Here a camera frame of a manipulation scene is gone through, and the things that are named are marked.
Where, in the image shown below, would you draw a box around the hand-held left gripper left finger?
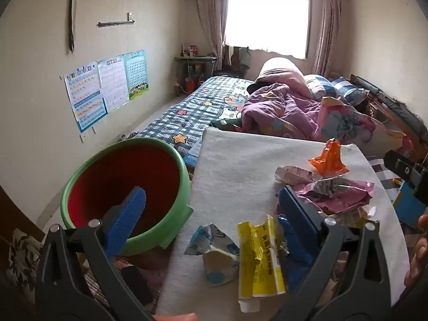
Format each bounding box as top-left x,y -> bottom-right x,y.
35,186 -> 154,321

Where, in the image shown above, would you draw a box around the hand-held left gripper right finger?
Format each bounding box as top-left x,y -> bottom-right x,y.
271,186 -> 392,321

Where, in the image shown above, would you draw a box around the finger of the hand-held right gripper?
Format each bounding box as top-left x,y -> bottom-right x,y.
384,150 -> 417,179

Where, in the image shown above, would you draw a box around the green red plastic basin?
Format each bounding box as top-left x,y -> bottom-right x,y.
60,137 -> 194,257

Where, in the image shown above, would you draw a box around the yellow wrapper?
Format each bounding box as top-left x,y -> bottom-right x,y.
237,215 -> 287,312

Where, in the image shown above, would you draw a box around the person's right hand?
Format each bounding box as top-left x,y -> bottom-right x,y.
404,213 -> 428,287

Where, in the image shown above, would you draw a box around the person's left hand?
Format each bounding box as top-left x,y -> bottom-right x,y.
152,312 -> 198,321

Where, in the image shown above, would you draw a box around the brown white plaid cloth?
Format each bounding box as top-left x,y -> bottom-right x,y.
366,155 -> 402,188

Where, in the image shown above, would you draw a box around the blue box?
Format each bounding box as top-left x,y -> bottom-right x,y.
392,180 -> 423,228

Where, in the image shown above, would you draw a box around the white pink crushed wrapper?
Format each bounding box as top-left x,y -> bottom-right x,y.
274,165 -> 322,185

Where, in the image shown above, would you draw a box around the pink foil wrapper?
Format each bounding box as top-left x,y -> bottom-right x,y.
293,177 -> 376,215

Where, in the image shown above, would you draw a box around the blue plastic wrapper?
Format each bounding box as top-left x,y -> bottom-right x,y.
278,215 -> 318,292

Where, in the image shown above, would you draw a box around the orange crumpled wrapper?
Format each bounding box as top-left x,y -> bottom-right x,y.
308,138 -> 350,178

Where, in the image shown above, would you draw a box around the dark wooden headboard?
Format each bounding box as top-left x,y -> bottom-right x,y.
349,74 -> 428,165

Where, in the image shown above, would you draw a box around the pink floral pillow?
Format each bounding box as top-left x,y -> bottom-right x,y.
317,96 -> 407,155

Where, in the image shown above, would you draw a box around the striped woven cloth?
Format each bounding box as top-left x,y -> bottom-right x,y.
78,251 -> 168,315

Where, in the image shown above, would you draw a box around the blue checked pillow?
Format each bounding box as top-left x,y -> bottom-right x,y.
329,78 -> 370,106
303,74 -> 335,100

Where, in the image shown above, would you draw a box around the blue white packet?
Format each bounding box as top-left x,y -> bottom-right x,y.
184,140 -> 203,168

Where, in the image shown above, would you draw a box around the blue white crumpled carton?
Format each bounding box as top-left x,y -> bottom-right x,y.
184,223 -> 240,287

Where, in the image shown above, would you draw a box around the purple quilt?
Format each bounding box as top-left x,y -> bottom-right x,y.
241,83 -> 331,141

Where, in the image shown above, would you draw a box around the dark green cushion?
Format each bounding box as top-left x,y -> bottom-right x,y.
210,119 -> 245,133

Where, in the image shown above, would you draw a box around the black leaf print cushion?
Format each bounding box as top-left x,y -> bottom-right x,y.
7,229 -> 45,305

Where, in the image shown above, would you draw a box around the blue checked bed sheet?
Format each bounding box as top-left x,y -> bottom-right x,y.
134,75 -> 259,168

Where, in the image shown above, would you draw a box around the red plastic jug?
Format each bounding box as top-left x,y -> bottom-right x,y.
185,76 -> 202,93

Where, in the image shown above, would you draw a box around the beige patterned curtain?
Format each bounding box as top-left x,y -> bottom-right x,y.
189,0 -> 232,71
312,0 -> 342,77

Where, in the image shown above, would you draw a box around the dark hanging clothes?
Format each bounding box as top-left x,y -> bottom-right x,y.
221,44 -> 252,75

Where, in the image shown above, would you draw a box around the small dark desk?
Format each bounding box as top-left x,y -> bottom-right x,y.
174,55 -> 219,95

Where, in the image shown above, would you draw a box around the window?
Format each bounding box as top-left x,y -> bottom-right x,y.
225,0 -> 312,59

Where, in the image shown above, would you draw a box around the blue letter wall poster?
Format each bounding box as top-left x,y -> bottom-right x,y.
63,61 -> 109,133

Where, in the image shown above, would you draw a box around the white chart wall poster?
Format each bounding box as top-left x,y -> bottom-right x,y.
97,55 -> 130,113

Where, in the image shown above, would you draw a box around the turquoise number wall poster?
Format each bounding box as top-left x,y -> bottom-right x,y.
124,49 -> 150,101

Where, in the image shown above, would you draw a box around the dark wall rail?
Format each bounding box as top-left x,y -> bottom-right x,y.
97,20 -> 136,28

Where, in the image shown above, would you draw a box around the dark hanging strap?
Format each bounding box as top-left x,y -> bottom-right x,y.
62,0 -> 78,55

